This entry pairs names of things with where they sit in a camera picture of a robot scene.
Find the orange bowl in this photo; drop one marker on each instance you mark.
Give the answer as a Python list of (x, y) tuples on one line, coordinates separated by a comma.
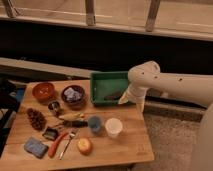
[(43, 91)]

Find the white cup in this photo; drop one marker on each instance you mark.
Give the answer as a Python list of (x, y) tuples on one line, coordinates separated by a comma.
[(113, 127)]

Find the small black tray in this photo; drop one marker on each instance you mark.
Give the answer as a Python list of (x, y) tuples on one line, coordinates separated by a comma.
[(50, 134)]

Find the blue sponge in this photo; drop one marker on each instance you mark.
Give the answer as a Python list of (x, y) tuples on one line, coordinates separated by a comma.
[(35, 147)]

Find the blue cup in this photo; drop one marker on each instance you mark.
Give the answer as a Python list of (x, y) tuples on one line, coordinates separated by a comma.
[(95, 124)]

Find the blue towel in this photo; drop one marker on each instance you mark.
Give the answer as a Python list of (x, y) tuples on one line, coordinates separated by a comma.
[(72, 95)]

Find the yellow apple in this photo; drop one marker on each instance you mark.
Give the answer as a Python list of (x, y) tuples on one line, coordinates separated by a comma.
[(84, 146)]

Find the brown item in bin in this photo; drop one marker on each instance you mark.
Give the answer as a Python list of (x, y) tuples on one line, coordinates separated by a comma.
[(113, 96)]

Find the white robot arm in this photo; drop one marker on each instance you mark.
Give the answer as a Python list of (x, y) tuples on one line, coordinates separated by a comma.
[(197, 89)]

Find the black handled tool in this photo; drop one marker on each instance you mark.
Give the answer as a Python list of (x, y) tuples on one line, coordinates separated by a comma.
[(74, 124)]

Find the green plastic bin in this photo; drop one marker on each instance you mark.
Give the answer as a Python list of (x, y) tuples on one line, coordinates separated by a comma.
[(103, 84)]

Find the brown pine cone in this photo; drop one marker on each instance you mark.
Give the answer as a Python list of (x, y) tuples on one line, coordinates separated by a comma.
[(36, 119)]

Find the purple bowl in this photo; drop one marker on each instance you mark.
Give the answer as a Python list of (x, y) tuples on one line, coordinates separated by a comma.
[(78, 103)]

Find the wooden table board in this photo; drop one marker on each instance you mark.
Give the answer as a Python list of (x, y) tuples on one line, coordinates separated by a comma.
[(131, 146)]

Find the small metal cup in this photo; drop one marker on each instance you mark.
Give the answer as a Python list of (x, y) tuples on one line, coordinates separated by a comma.
[(55, 108)]

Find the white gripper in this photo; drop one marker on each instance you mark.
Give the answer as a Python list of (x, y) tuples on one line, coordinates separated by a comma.
[(134, 94)]

